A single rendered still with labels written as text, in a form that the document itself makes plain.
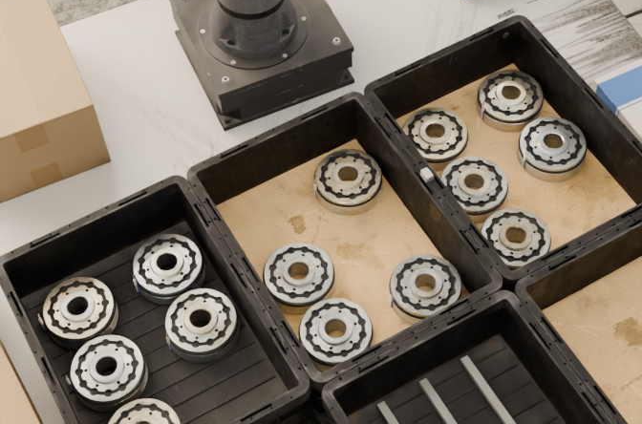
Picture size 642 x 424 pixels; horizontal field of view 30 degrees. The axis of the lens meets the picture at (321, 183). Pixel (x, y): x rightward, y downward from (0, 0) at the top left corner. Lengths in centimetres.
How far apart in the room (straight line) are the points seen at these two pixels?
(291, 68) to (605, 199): 57
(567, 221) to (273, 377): 50
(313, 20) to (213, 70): 20
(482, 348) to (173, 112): 73
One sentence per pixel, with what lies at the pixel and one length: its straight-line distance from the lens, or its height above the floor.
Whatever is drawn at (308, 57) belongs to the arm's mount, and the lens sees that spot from 204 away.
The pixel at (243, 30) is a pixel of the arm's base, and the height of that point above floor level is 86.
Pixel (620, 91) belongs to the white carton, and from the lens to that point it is 204.
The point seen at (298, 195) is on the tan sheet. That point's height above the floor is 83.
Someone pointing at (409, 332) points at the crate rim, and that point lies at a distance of 160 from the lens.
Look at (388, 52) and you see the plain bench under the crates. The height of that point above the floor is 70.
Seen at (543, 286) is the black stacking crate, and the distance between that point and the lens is 168.
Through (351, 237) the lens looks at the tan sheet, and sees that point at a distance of 179.
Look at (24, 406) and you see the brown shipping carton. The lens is 170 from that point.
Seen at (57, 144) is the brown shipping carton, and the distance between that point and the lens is 200.
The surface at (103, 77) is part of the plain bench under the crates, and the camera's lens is 219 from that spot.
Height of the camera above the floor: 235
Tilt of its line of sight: 56 degrees down
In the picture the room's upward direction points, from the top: 4 degrees counter-clockwise
